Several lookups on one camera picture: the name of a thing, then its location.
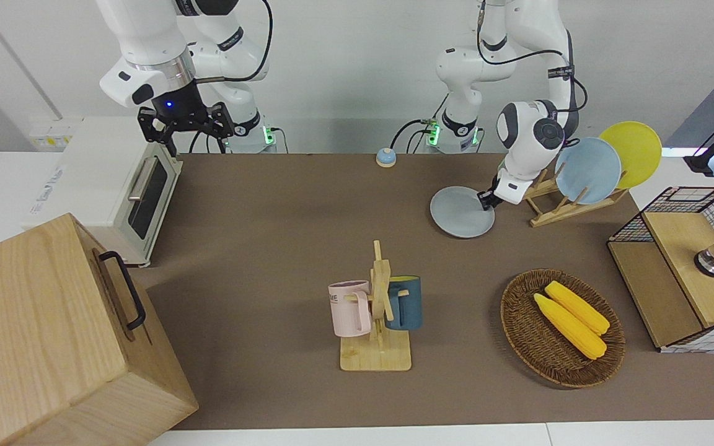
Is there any gray plate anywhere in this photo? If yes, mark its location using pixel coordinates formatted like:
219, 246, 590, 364
430, 186, 495, 239

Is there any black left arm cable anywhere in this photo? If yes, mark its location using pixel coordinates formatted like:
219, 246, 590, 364
477, 0, 588, 112

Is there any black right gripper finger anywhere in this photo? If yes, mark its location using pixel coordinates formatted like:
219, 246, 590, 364
138, 107, 178, 157
205, 102, 236, 152

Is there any yellow plate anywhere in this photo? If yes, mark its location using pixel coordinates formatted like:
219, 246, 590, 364
599, 121, 663, 190

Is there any dark blue mug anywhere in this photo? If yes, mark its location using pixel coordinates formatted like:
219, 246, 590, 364
385, 276, 423, 331

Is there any white wall socket strip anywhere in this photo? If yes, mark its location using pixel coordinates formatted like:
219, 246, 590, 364
30, 124, 77, 151

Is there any brown table mat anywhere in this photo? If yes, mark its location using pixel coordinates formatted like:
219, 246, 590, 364
146, 153, 714, 431

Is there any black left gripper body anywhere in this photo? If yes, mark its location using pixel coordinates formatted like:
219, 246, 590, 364
485, 177, 506, 209

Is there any white toaster oven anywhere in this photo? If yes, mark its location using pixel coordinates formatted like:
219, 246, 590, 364
21, 116, 183, 268

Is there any silver oven door handle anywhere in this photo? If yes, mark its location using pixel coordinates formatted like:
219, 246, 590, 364
128, 156, 158, 202

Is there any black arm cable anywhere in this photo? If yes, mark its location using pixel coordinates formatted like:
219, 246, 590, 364
196, 0, 274, 84
477, 0, 588, 112

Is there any wooden wire grid shelf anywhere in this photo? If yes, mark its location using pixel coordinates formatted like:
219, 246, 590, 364
607, 186, 714, 354

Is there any wooden plate rack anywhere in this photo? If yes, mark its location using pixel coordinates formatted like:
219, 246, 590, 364
523, 168, 630, 228

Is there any black box handle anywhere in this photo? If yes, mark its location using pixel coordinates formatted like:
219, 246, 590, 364
98, 250, 147, 331

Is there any light blue plate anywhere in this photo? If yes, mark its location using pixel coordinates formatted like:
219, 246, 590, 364
554, 137, 622, 206

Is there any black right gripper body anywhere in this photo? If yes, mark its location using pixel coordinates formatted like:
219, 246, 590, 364
149, 84, 210, 129

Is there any wooden drawer box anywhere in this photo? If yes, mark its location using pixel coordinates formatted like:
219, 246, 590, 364
0, 212, 200, 446

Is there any yellow corn cob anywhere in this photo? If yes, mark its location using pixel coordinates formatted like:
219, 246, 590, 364
545, 281, 610, 336
533, 293, 607, 360

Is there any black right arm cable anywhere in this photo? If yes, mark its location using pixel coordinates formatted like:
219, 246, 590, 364
196, 0, 274, 84

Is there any brown wicker basket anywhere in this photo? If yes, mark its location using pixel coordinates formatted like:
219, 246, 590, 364
500, 268, 626, 389

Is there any pink mug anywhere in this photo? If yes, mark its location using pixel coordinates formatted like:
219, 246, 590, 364
328, 280, 372, 338

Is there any wooden mug rack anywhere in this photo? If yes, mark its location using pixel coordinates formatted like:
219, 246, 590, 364
340, 240, 412, 372

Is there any black base cable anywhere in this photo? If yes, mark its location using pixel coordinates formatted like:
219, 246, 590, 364
391, 93, 449, 154

